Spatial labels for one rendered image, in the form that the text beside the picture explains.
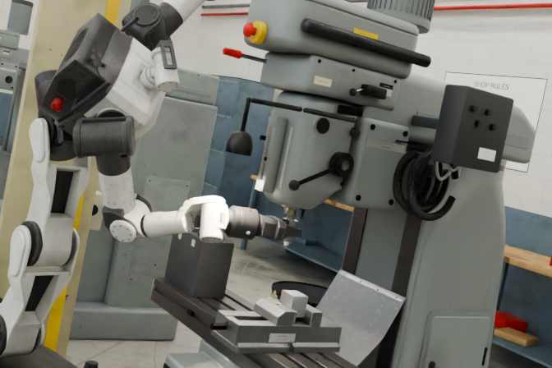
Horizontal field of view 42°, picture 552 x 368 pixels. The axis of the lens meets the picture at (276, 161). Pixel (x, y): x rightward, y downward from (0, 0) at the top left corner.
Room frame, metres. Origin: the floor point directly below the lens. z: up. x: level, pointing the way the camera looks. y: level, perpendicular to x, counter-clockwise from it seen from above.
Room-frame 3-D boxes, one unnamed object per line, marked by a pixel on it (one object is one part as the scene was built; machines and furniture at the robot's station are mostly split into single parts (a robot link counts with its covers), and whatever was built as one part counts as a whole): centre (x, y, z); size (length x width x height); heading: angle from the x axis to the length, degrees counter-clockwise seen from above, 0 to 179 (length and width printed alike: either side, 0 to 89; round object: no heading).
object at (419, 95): (2.35, -0.48, 1.66); 0.80 x 0.23 x 0.20; 125
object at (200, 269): (2.40, 0.19, 1.03); 0.22 x 0.12 x 0.20; 34
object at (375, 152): (2.18, -0.23, 1.47); 0.24 x 0.19 x 0.26; 35
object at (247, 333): (1.98, -0.10, 0.99); 0.35 x 0.15 x 0.11; 123
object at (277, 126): (2.01, 0.02, 1.45); 0.04 x 0.04 x 0.21; 35
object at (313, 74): (2.09, -0.11, 1.68); 0.34 x 0.24 x 0.10; 125
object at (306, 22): (1.97, -0.19, 1.79); 0.45 x 0.04 x 0.04; 125
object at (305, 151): (2.07, -0.08, 1.47); 0.21 x 0.19 x 0.32; 35
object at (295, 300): (2.00, -0.12, 1.05); 0.06 x 0.05 x 0.06; 33
